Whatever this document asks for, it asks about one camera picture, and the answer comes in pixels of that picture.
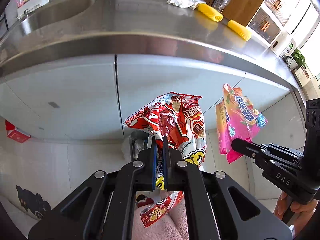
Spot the pink snack bag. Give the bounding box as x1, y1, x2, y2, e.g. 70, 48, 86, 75
215, 83, 268, 163

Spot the white tissue near rack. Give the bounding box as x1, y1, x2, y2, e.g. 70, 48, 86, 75
166, 0, 201, 10

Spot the red snack wrapper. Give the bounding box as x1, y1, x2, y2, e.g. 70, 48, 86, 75
123, 92, 207, 228

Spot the black trash bin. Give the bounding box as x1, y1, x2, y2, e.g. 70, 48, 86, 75
121, 130, 152, 163

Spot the yellow foam fruit net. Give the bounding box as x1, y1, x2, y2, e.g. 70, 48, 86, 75
227, 20, 252, 41

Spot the red box on floor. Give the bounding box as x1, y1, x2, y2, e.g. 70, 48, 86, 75
5, 120, 31, 143

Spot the steel kitchen sink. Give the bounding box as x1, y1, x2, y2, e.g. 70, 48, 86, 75
18, 0, 97, 29

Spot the white kettle appliance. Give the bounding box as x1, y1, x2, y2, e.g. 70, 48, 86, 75
270, 31, 297, 56

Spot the pink fleece garment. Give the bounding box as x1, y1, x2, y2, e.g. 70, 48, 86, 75
131, 191, 189, 239

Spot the person's right hand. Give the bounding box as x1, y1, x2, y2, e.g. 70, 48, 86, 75
273, 191, 319, 236

